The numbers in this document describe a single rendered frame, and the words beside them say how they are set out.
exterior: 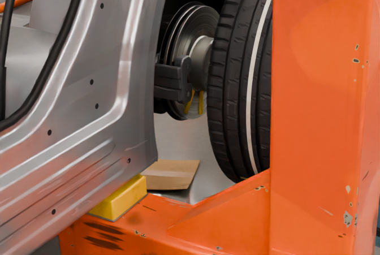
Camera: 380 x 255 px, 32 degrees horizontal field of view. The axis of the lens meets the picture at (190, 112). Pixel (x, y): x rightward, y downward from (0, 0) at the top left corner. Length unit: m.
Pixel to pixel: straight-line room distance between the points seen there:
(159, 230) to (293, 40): 0.55
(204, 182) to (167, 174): 0.18
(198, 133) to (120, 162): 2.08
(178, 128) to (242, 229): 2.30
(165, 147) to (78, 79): 2.08
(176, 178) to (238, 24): 1.59
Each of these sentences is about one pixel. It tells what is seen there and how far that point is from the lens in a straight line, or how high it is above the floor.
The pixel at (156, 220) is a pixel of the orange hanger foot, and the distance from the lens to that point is 1.47.
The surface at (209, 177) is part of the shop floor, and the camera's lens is 3.07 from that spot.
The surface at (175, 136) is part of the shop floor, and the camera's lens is 3.48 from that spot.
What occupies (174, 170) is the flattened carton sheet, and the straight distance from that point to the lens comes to 3.12.
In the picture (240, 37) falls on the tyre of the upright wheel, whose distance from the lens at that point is 1.54.
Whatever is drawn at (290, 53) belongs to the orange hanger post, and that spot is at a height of 1.12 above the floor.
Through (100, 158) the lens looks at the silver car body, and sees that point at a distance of 1.37.
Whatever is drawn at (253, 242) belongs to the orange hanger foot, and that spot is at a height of 0.72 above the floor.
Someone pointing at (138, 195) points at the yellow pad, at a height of 0.70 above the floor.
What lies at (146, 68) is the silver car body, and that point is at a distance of 1.45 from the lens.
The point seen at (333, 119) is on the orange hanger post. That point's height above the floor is 1.02.
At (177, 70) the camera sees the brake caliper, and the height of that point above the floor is 0.89.
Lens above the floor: 1.45
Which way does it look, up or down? 23 degrees down
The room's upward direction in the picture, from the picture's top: 2 degrees counter-clockwise
